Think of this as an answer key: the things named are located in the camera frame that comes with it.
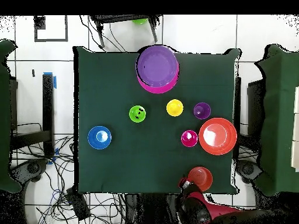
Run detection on small orange bowl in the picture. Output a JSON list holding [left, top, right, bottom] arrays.
[[187, 166, 214, 193]]

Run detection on red cup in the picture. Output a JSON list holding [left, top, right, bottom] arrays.
[[180, 129, 199, 148]]

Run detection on green cup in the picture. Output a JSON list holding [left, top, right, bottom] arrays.
[[128, 105, 147, 124]]

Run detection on pink bowl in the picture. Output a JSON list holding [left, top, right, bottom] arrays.
[[137, 62, 180, 95]]

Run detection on purple bowl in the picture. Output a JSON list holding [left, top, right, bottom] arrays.
[[135, 44, 180, 88]]

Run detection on green bowl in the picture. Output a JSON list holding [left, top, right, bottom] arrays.
[[131, 17, 149, 26]]

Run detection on large orange bowl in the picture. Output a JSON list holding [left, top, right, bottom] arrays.
[[199, 117, 238, 156]]

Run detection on purple cup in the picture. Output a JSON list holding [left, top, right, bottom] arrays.
[[193, 101, 211, 120]]

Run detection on yellow cup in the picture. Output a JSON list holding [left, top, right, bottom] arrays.
[[166, 99, 185, 117]]

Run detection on blue bowl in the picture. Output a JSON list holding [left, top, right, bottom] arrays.
[[87, 125, 112, 150]]

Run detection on black power brick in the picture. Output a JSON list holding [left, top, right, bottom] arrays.
[[65, 186, 91, 222]]

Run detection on green side table cloth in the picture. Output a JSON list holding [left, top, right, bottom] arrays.
[[0, 38, 22, 194], [253, 43, 299, 197]]

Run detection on white boxes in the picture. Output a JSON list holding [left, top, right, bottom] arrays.
[[290, 85, 299, 173]]

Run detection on dark green tablecloth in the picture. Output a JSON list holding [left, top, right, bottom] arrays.
[[72, 45, 242, 196]]

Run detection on black cross beam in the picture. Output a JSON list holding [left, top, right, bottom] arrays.
[[10, 129, 51, 150]]

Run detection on blue tape strip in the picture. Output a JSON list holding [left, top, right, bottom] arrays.
[[43, 71, 57, 89]]

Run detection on black metal stool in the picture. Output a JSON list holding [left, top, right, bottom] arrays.
[[89, 14, 162, 49]]

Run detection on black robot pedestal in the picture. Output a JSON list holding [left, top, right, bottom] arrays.
[[124, 193, 180, 224]]

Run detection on black pedestal foot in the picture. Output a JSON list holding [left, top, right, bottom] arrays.
[[235, 159, 263, 185], [9, 157, 50, 186]]

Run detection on cable bundle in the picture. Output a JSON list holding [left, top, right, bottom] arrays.
[[10, 122, 79, 224]]

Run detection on black upright post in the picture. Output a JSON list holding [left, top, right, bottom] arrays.
[[42, 73, 55, 158]]

